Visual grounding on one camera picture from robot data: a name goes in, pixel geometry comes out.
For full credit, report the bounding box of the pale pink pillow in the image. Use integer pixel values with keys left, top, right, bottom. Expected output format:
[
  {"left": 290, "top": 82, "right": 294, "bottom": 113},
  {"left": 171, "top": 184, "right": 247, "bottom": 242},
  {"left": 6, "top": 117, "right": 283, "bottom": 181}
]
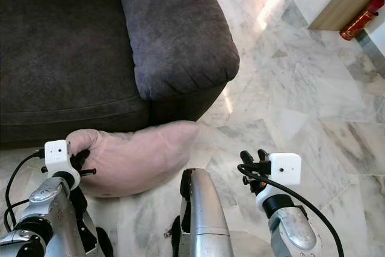
[{"left": 65, "top": 120, "right": 200, "bottom": 199}]

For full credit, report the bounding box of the dark grey fabric sofa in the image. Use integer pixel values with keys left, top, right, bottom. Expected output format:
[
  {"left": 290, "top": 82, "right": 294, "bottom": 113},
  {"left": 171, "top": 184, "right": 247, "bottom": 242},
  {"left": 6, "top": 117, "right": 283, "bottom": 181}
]
[{"left": 0, "top": 0, "right": 240, "bottom": 150}]

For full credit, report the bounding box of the red fire extinguisher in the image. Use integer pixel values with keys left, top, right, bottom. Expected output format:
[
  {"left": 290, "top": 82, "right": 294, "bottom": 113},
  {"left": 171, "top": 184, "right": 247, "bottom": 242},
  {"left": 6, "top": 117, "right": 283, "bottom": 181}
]
[{"left": 340, "top": 0, "right": 385, "bottom": 42}]

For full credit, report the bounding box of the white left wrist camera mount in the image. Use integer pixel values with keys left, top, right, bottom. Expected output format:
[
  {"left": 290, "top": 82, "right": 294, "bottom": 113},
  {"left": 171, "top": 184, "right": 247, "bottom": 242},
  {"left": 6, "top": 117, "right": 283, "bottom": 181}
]
[{"left": 45, "top": 140, "right": 82, "bottom": 190}]

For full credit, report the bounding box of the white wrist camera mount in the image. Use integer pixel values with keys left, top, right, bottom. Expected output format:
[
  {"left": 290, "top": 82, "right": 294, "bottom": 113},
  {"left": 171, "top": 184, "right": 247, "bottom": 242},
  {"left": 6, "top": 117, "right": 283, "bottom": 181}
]
[
  {"left": 45, "top": 140, "right": 82, "bottom": 190},
  {"left": 254, "top": 152, "right": 303, "bottom": 212}
]

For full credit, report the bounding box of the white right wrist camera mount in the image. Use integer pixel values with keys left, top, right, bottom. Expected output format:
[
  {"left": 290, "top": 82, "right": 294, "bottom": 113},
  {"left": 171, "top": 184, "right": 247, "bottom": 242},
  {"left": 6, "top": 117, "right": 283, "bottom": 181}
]
[{"left": 254, "top": 152, "right": 303, "bottom": 212}]

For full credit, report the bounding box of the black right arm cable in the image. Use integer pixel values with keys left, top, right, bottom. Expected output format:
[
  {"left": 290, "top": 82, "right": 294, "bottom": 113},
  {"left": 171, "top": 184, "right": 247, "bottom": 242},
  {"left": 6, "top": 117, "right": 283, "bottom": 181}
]
[{"left": 238, "top": 164, "right": 345, "bottom": 257}]

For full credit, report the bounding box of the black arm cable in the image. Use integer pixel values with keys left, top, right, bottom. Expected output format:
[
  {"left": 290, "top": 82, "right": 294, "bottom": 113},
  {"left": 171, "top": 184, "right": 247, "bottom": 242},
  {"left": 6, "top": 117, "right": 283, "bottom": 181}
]
[
  {"left": 238, "top": 164, "right": 345, "bottom": 257},
  {"left": 5, "top": 147, "right": 48, "bottom": 234}
]

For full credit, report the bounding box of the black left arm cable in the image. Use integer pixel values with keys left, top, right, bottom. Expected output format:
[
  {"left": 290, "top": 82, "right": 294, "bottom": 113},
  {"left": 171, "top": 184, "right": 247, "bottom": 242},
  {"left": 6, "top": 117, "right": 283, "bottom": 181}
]
[{"left": 5, "top": 147, "right": 48, "bottom": 234}]

